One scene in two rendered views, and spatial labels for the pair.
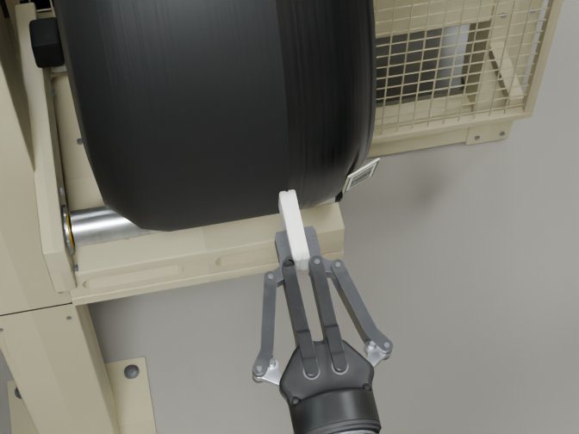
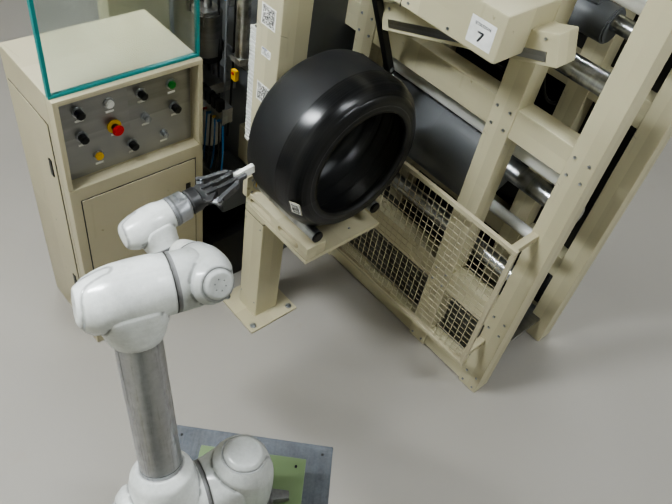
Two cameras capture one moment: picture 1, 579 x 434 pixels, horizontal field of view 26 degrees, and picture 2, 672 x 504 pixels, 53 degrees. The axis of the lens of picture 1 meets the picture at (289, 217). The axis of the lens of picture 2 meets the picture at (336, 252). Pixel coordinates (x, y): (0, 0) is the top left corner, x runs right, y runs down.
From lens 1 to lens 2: 1.47 m
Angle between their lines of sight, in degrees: 33
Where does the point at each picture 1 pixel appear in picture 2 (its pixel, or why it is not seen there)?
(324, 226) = (304, 244)
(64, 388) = (251, 261)
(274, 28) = (289, 131)
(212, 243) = (280, 220)
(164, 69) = (265, 119)
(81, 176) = not seen: hidden behind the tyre
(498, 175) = (453, 395)
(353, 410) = (192, 195)
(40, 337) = (252, 231)
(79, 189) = not seen: hidden behind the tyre
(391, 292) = (373, 376)
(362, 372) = (208, 198)
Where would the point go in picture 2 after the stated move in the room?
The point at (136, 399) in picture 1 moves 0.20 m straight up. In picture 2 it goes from (279, 311) to (282, 284)
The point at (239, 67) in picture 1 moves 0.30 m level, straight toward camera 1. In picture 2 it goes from (277, 133) to (186, 158)
